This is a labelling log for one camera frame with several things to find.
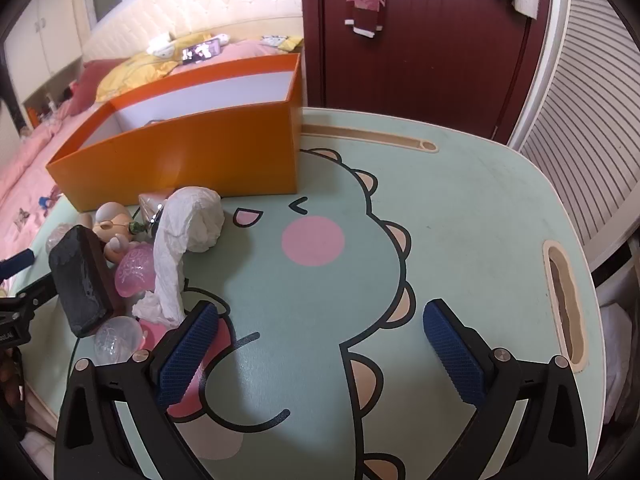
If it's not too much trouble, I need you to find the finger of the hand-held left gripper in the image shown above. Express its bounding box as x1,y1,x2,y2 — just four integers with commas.
15,270,62,311
0,250,37,279

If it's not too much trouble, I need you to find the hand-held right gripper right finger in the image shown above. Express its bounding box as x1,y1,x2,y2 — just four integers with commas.
422,298,591,480

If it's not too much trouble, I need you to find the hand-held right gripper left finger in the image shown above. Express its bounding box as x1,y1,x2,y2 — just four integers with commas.
54,301,219,480

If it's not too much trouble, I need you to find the dark brown mahjong tile block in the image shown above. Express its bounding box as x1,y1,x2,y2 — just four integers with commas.
48,225,116,338

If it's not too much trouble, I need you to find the clear plastic capsule ball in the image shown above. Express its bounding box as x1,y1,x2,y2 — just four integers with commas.
94,316,146,367

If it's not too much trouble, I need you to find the pink plastic capsule ball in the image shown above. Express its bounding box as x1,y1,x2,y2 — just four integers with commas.
115,244,157,301

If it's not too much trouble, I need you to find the orange cardboard box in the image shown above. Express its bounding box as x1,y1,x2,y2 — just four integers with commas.
46,52,304,212

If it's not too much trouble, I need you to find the crumpled white tissue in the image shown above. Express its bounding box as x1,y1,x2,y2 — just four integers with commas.
132,186,226,328

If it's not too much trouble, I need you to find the dark red pillow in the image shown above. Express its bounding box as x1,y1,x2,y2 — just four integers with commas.
67,58,126,116

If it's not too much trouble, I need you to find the yellow pillow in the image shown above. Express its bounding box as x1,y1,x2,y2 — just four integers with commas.
95,31,213,103

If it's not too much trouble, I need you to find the cream wardrobe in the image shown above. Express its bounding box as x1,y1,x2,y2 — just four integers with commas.
2,0,83,111

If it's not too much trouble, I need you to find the white slatted cabinet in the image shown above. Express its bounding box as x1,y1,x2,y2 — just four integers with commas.
507,0,640,271

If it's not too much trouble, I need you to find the dark red door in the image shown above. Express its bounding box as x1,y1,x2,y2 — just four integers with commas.
300,0,556,146

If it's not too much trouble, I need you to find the cream padded headboard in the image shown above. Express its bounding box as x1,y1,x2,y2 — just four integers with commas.
82,0,304,68

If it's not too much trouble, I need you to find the small yellow white cushion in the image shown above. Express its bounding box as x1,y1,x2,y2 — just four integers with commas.
261,34,304,53

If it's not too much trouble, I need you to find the cartoon doll keychain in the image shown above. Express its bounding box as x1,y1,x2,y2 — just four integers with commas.
77,201,146,263

